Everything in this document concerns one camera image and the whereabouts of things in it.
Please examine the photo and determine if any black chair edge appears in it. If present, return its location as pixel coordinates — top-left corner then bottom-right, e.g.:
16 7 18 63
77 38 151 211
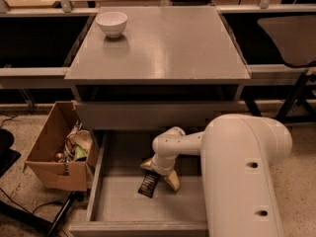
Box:
0 128 21 178

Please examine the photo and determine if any black rxbar chocolate wrapper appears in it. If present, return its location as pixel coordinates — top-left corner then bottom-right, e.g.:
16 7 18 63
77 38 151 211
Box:
138 171 160 198

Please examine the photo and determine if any cardboard box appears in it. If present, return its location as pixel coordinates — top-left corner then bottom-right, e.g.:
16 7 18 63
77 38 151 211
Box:
26 102 98 192

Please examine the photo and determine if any grey drawer cabinet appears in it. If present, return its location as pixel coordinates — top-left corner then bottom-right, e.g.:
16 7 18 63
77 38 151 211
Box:
64 6 252 237

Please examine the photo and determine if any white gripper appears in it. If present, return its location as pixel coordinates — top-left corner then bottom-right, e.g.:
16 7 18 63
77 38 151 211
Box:
140 155 180 192

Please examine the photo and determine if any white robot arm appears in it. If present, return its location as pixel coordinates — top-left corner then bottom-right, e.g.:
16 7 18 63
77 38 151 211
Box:
140 114 292 237

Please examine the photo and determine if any black stand base left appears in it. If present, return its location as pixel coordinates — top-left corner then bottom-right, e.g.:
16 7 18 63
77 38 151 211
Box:
0 192 83 237

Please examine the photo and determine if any closed grey top drawer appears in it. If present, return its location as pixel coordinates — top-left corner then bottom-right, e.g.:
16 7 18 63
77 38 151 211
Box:
75 102 239 130

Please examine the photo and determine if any green packet in box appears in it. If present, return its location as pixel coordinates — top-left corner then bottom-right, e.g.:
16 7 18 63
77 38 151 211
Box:
74 145 87 161

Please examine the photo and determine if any black table leg right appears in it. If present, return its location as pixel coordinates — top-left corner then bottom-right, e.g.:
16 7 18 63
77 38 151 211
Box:
243 69 316 123

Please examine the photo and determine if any white ceramic bowl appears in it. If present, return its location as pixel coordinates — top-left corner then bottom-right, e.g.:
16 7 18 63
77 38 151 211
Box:
96 12 127 38

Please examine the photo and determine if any open grey middle drawer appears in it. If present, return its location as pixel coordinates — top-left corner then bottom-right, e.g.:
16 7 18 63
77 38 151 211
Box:
70 131 208 237

